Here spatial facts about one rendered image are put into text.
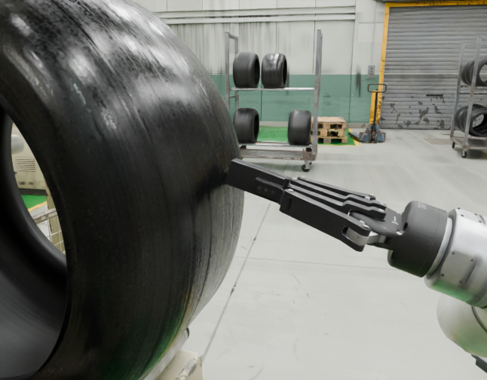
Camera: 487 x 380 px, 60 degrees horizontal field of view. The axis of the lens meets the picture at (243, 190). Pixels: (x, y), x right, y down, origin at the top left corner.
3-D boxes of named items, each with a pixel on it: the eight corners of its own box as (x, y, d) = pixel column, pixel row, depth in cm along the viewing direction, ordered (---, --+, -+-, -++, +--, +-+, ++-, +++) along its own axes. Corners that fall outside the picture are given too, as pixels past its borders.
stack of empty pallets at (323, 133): (347, 143, 859) (349, 122, 848) (303, 142, 875) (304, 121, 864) (344, 136, 979) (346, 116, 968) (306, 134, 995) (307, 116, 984)
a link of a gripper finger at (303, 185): (387, 207, 45) (387, 203, 46) (289, 173, 48) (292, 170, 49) (374, 239, 46) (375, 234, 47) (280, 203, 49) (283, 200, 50)
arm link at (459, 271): (526, 243, 37) (456, 219, 38) (481, 326, 40) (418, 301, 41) (502, 212, 45) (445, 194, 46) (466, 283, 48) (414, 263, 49)
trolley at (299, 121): (314, 173, 594) (321, 29, 544) (223, 169, 622) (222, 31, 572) (317, 164, 654) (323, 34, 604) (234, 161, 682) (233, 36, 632)
